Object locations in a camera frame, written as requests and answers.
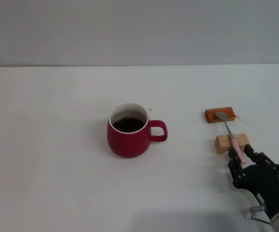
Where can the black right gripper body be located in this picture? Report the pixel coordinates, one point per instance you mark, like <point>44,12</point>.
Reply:
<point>260,178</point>

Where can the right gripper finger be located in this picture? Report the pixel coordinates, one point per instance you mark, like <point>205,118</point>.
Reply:
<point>234,166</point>
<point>262,159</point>

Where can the red ceramic mug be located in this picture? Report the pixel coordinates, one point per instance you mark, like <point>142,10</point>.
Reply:
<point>127,145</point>

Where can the dark brown coffee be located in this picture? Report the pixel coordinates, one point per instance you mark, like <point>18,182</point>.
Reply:
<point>128,124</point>

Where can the light wooden block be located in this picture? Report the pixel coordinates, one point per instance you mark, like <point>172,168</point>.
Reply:
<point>222,143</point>

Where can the orange wooden block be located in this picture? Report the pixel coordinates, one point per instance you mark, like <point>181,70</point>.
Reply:
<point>228,112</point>

